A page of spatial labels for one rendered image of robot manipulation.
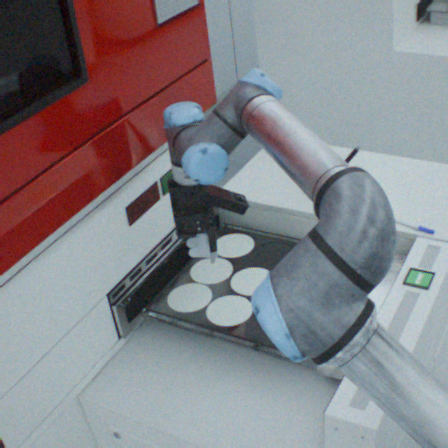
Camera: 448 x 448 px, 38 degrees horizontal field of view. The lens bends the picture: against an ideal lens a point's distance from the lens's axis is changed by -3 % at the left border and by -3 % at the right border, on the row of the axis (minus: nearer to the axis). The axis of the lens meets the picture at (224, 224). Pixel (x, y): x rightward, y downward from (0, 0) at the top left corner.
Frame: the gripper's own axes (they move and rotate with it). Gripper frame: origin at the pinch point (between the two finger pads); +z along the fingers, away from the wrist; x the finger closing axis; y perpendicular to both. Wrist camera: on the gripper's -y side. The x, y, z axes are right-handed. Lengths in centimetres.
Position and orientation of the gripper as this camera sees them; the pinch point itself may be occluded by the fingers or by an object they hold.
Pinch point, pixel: (214, 257)
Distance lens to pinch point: 142.4
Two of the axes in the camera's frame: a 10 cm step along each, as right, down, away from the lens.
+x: 1.7, 5.3, -8.3
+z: 1.1, 8.3, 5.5
